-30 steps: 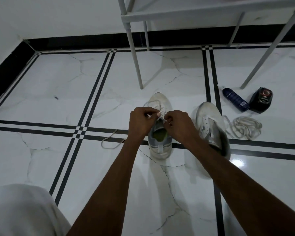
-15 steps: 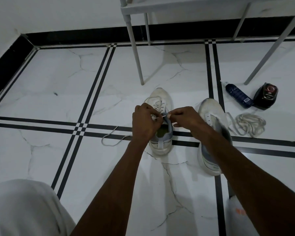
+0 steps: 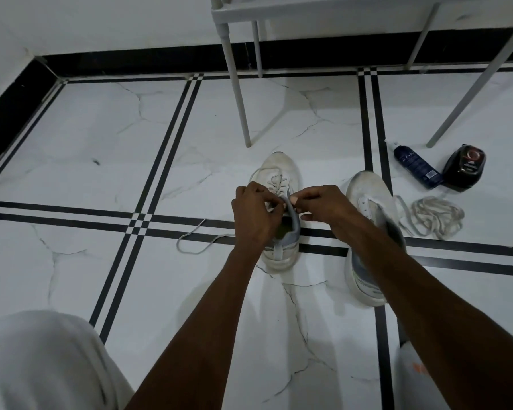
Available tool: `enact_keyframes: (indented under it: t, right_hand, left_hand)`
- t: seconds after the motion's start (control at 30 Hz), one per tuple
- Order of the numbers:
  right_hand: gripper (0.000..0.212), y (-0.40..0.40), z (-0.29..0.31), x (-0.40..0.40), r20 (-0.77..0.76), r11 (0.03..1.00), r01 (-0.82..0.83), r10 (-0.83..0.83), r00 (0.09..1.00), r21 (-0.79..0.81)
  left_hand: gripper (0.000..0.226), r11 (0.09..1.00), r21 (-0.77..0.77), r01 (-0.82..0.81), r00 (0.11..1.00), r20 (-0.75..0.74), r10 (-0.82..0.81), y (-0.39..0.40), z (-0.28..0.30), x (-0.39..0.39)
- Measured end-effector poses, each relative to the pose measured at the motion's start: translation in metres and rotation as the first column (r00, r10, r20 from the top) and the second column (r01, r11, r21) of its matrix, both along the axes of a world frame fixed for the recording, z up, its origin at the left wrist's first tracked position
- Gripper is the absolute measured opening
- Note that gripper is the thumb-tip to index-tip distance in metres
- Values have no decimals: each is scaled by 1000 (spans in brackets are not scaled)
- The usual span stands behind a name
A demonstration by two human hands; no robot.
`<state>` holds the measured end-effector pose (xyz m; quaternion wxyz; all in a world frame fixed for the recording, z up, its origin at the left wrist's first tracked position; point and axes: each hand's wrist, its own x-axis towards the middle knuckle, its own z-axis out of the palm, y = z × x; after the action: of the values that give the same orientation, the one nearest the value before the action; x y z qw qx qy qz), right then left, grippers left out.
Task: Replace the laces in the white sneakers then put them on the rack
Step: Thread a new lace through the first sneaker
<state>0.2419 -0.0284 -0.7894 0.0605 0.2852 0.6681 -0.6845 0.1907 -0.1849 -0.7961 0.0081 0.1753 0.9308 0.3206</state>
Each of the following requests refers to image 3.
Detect black shoe polish container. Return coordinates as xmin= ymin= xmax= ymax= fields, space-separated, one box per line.
xmin=442 ymin=143 xmax=487 ymax=192

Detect person's right hand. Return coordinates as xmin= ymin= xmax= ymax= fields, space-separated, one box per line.
xmin=290 ymin=184 xmax=364 ymax=242

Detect person's left hand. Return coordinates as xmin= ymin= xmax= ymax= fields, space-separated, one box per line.
xmin=231 ymin=182 xmax=287 ymax=257

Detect person's right forearm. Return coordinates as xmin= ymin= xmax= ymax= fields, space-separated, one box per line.
xmin=344 ymin=219 xmax=513 ymax=410

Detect person's left forearm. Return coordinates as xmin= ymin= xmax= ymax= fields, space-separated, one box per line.
xmin=126 ymin=247 xmax=266 ymax=410

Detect white shoelace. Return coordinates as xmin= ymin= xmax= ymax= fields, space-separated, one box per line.
xmin=395 ymin=194 xmax=466 ymax=240
xmin=176 ymin=166 xmax=313 ymax=255

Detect white shorts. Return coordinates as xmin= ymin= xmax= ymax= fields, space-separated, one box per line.
xmin=0 ymin=310 xmax=136 ymax=410

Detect grey metal shelf rack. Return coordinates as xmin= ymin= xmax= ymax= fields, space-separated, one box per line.
xmin=209 ymin=0 xmax=513 ymax=149

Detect dark blue spray bottle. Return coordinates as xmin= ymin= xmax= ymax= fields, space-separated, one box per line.
xmin=386 ymin=141 xmax=444 ymax=189

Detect white sock with orange print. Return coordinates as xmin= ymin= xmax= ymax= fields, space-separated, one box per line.
xmin=400 ymin=341 xmax=450 ymax=410

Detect white sneaker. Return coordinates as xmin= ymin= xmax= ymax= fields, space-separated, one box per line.
xmin=250 ymin=151 xmax=303 ymax=272
xmin=344 ymin=170 xmax=407 ymax=307

